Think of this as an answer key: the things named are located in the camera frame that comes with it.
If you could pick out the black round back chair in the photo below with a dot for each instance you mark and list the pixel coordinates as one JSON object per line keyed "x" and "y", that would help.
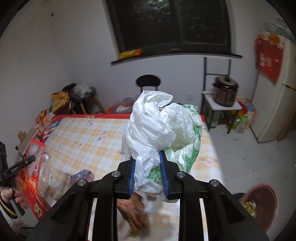
{"x": 148, "y": 80}

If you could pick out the clear plastic bag on stool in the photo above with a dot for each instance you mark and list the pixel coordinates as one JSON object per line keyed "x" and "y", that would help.
{"x": 81, "y": 90}

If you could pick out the yellow plaid floral tablecloth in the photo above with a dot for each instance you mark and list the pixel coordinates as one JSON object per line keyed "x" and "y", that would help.
{"x": 94, "y": 143}

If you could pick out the white top side table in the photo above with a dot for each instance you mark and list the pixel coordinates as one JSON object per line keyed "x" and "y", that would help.
{"x": 210, "y": 107}

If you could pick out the white and green plastic bag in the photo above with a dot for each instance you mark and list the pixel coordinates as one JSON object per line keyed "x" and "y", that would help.
{"x": 157, "y": 124}

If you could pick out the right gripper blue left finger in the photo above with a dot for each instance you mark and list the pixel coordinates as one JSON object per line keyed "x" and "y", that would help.
{"x": 131, "y": 170}

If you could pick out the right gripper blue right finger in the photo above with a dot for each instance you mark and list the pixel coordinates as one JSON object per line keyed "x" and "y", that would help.
{"x": 165, "y": 179}

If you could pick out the red gift box with window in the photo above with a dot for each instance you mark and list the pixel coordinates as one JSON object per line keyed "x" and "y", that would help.
{"x": 35, "y": 178}

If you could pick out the wooden stool with clutter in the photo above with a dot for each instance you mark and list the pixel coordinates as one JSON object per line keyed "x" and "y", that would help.
{"x": 88, "y": 104}

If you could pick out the brown snack wrapper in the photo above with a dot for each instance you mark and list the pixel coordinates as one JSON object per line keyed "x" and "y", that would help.
{"x": 133, "y": 211}

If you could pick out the pink round trash bin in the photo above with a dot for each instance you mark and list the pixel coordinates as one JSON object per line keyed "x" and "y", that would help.
{"x": 265, "y": 204}

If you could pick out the yellow patterned bag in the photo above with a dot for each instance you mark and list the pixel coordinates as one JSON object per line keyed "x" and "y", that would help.
{"x": 60, "y": 102}

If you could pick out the red festive hanging bag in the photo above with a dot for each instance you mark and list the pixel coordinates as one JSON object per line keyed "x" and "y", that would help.
{"x": 269, "y": 49}

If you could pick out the yellow orange snack bag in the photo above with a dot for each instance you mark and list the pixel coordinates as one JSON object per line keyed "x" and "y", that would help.
{"x": 130, "y": 54}

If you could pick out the blue crushed drink can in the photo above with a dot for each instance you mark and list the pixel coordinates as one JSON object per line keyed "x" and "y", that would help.
{"x": 84, "y": 174}

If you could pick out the white refrigerator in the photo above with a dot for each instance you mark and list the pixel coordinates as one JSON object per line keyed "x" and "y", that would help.
{"x": 275, "y": 104}

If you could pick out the colourful shopping bag on floor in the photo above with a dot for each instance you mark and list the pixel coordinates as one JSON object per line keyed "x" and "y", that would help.
{"x": 244, "y": 116}

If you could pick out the left hand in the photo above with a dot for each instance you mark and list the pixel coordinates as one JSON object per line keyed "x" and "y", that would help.
{"x": 15, "y": 191}

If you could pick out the black framed window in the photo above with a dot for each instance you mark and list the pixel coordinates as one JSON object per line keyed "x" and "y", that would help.
{"x": 171, "y": 27}

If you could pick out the brown electric pressure cooker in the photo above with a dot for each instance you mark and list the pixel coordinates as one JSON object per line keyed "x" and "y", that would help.
{"x": 225, "y": 91}

